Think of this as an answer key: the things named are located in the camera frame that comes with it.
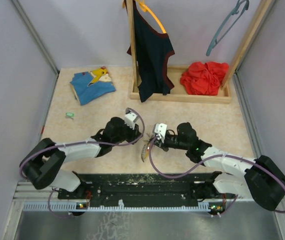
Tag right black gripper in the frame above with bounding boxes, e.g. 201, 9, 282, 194
149, 133, 189, 152

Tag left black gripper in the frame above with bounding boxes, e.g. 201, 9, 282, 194
112, 120, 143, 145

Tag metal key organizer ring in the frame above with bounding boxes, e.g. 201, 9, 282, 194
140, 133, 156, 163

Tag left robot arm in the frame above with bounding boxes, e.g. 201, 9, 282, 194
19, 111, 143, 199

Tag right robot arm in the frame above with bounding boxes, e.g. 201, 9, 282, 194
153, 122, 285, 211

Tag wooden clothes rack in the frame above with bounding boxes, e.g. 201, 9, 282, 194
123, 0, 275, 104

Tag green key tag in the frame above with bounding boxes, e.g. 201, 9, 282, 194
65, 112, 75, 119

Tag blue pikachu shirt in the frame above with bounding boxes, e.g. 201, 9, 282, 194
69, 66, 116, 106

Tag red crumpled cloth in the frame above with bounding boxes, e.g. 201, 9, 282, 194
180, 61, 229, 96

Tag dark navy tank top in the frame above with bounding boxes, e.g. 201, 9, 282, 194
133, 3, 175, 103

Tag orange clothes hanger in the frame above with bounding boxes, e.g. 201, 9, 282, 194
136, 0, 167, 34

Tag teal clothes hanger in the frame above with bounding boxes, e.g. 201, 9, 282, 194
205, 0, 250, 57

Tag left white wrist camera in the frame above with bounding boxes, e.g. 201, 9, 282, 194
123, 111, 138, 130

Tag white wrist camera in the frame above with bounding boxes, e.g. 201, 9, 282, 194
153, 123, 167, 142
123, 111, 138, 130

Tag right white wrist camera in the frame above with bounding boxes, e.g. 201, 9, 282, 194
153, 123, 167, 142

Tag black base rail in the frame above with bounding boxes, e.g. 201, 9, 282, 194
57, 171, 233, 208

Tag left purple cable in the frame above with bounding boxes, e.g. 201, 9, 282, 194
19, 107, 146, 220

